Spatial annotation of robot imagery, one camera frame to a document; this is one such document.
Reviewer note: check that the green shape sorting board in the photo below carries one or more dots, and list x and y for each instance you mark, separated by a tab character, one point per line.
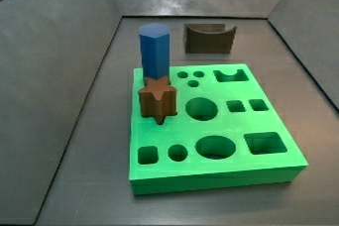
225	140

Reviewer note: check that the dark brown curved fixture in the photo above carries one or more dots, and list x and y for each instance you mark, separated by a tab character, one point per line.
208	38

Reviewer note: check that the brown star shaped block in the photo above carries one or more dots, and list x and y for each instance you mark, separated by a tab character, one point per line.
157	99

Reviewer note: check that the dark blue hexagonal prism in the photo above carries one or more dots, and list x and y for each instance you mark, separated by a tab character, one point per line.
153	36

